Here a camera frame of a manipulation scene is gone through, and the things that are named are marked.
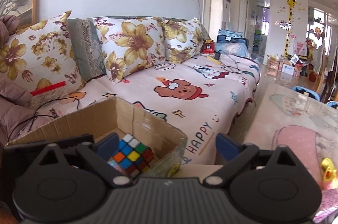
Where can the cartoon print sofa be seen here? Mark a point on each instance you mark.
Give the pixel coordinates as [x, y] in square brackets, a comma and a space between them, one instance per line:
[198, 96]

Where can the floral pillow far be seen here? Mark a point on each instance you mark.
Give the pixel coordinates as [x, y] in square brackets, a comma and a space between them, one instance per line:
[183, 39]

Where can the red snack box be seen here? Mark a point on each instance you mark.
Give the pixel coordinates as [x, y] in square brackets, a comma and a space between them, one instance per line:
[208, 46]

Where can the giraffe height sticker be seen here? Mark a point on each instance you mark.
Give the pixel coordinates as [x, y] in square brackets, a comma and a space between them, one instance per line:
[291, 4]

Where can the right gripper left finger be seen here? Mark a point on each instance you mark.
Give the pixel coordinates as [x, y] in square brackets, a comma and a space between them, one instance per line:
[96, 156]

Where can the cardboard storage box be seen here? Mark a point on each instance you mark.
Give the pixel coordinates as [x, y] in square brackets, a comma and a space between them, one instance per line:
[115, 115]

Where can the pink small carton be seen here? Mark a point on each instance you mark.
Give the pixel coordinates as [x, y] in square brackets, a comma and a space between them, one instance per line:
[327, 212]

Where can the colourful rubiks cube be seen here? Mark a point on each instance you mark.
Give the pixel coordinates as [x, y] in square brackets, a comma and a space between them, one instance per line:
[133, 157]

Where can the floral pillow near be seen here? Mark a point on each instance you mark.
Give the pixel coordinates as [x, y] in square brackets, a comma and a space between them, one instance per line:
[42, 55]

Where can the floral pillow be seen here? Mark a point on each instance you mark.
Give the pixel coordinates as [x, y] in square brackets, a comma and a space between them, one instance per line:
[183, 39]
[130, 45]
[42, 55]

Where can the floral pillow middle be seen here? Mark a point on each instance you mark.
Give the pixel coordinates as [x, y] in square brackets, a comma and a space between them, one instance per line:
[130, 45]

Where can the yellow pink water gun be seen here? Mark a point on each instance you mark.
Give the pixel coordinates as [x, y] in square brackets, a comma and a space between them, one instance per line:
[329, 170]

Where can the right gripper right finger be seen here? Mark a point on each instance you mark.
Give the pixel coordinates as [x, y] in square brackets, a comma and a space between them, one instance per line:
[237, 156]

